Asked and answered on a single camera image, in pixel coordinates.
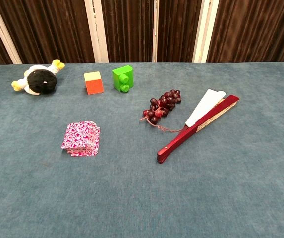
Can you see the pink floral card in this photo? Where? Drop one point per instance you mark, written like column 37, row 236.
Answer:
column 81, row 136

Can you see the dark red grape bunch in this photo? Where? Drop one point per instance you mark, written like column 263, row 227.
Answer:
column 166, row 101

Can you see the red folding fan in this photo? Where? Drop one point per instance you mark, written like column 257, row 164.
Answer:
column 181, row 138

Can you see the green toy building block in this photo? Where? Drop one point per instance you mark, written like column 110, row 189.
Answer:
column 118, row 79

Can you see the orange and yellow cube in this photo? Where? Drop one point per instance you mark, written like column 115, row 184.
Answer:
column 94, row 85

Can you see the teal felt table cover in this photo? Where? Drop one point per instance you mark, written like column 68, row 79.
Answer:
column 141, row 188

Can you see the black white yellow plush toy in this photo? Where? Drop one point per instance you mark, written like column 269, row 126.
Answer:
column 41, row 83

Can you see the white thin frame post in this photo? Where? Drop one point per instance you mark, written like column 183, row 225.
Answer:
column 155, row 32

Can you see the white wide frame post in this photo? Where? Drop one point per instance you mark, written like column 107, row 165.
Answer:
column 96, row 32
column 205, row 32

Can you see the white slanted frame post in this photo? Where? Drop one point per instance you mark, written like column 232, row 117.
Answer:
column 1, row 32

